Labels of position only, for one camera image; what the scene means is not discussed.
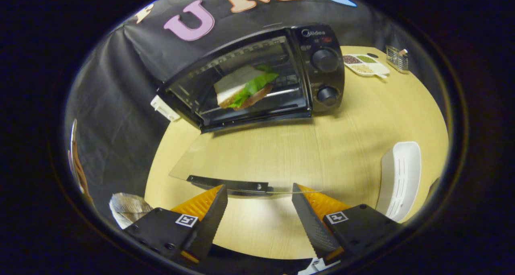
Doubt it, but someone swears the lettuce sandwich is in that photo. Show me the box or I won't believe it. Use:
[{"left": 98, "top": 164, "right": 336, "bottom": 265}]
[{"left": 213, "top": 64, "right": 279, "bottom": 110}]

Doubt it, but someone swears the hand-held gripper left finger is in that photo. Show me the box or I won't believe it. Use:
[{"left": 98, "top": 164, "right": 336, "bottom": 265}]
[{"left": 124, "top": 184, "right": 229, "bottom": 266}]

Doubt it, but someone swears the crumpled silver foil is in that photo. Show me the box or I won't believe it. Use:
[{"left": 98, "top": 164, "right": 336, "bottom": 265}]
[{"left": 109, "top": 192, "right": 153, "bottom": 230}]

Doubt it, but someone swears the white pop-up toaster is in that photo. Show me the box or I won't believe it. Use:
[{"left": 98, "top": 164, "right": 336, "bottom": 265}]
[{"left": 150, "top": 95, "right": 181, "bottom": 122}]

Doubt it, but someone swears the metal wire holder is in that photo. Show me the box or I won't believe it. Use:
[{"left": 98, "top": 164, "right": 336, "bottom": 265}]
[{"left": 385, "top": 45, "right": 410, "bottom": 74}]

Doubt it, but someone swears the white divided grain dish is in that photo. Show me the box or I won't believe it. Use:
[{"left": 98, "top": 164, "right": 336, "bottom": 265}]
[{"left": 343, "top": 54, "right": 391, "bottom": 79}]

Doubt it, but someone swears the white plastic tray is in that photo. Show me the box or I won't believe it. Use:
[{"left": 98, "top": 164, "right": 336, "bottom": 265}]
[{"left": 376, "top": 141, "right": 422, "bottom": 222}]

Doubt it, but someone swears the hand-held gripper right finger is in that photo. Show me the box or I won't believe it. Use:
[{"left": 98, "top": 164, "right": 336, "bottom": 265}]
[{"left": 292, "top": 182, "right": 403, "bottom": 264}]

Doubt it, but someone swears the black backdrop cloth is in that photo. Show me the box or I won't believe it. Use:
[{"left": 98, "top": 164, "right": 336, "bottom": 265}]
[{"left": 64, "top": 0, "right": 447, "bottom": 223}]

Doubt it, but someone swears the black toaster oven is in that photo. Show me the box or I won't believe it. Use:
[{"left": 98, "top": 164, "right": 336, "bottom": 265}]
[{"left": 156, "top": 23, "right": 346, "bottom": 198}]

